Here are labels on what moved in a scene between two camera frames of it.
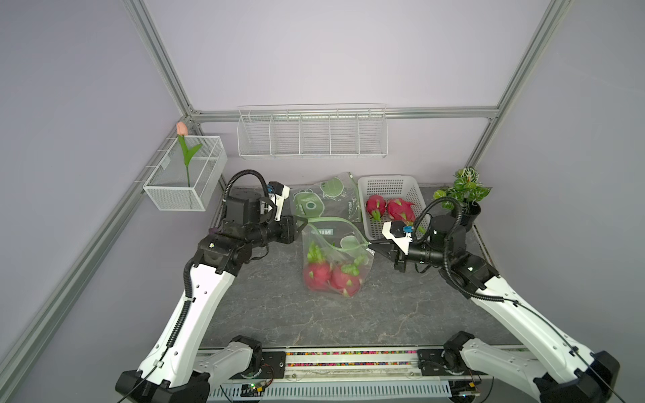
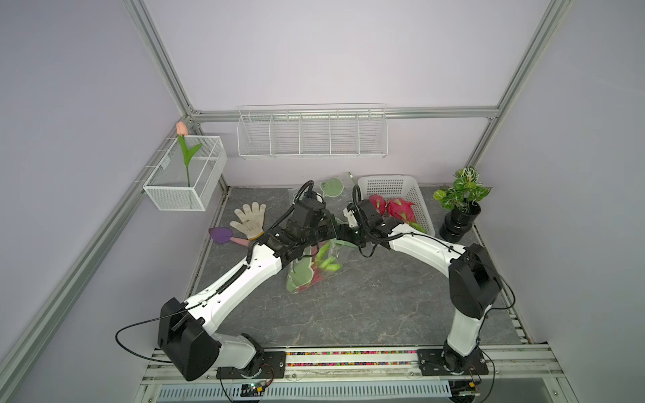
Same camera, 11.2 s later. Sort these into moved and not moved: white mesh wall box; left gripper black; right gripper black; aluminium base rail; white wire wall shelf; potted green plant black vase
Moved: left gripper black; right gripper black
Not moved: white wire wall shelf; aluminium base rail; white mesh wall box; potted green plant black vase
